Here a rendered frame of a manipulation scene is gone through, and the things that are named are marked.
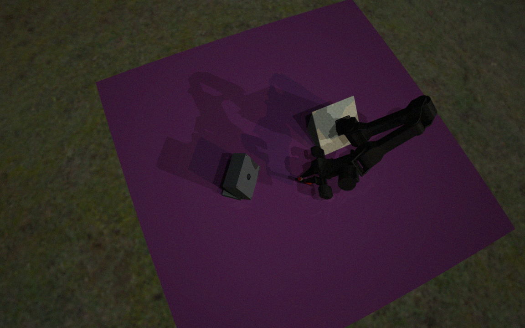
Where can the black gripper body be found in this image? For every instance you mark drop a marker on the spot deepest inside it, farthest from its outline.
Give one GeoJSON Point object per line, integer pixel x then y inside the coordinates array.
{"type": "Point", "coordinates": [324, 190]}

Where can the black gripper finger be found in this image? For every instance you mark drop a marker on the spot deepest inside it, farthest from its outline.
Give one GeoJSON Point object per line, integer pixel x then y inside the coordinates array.
{"type": "Point", "coordinates": [309, 172]}
{"type": "Point", "coordinates": [311, 180]}

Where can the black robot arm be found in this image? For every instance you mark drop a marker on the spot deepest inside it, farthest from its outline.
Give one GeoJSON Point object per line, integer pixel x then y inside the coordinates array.
{"type": "Point", "coordinates": [415, 118]}

